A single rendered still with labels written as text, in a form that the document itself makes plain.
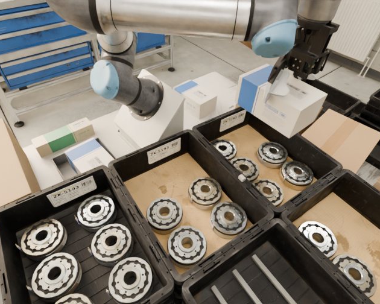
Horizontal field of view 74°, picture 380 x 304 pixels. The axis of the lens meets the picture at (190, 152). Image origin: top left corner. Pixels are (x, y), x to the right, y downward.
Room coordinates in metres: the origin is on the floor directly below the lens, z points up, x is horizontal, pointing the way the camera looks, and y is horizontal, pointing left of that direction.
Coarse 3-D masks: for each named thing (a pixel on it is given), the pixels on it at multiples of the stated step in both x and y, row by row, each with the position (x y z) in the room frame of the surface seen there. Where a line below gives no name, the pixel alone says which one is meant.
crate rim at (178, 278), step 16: (160, 144) 0.57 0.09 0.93; (112, 160) 0.49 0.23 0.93; (128, 192) 0.38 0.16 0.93; (144, 224) 0.29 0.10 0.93; (256, 224) 0.31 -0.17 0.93; (240, 240) 0.26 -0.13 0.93; (160, 256) 0.22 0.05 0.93; (208, 256) 0.22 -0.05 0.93; (176, 272) 0.19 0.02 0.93; (192, 272) 0.19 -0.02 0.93
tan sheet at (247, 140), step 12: (240, 132) 0.76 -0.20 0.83; (252, 132) 0.76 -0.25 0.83; (240, 144) 0.69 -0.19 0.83; (252, 144) 0.69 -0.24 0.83; (240, 156) 0.63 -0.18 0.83; (252, 156) 0.63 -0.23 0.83; (264, 168) 0.57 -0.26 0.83; (276, 168) 0.58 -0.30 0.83; (276, 180) 0.52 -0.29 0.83; (312, 180) 0.53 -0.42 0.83; (288, 192) 0.48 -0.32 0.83
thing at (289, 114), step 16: (240, 80) 0.64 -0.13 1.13; (256, 80) 0.62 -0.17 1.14; (288, 80) 0.63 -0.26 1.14; (240, 96) 0.63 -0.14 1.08; (256, 96) 0.59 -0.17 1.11; (272, 96) 0.55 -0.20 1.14; (288, 96) 0.55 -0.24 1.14; (304, 96) 0.55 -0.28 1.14; (320, 96) 0.56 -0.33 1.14; (256, 112) 0.58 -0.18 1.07; (272, 112) 0.54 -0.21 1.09; (288, 112) 0.51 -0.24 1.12; (304, 112) 0.51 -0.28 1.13; (288, 128) 0.50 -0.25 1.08
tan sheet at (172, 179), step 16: (176, 160) 0.59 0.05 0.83; (192, 160) 0.60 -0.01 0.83; (144, 176) 0.52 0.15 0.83; (160, 176) 0.52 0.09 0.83; (176, 176) 0.52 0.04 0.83; (192, 176) 0.53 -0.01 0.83; (208, 176) 0.53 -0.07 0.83; (144, 192) 0.45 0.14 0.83; (160, 192) 0.45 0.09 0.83; (176, 192) 0.46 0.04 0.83; (144, 208) 0.40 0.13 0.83; (192, 208) 0.40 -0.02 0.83; (192, 224) 0.35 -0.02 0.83; (208, 224) 0.35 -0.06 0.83; (160, 240) 0.30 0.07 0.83; (208, 240) 0.31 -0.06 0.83; (224, 240) 0.31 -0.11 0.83
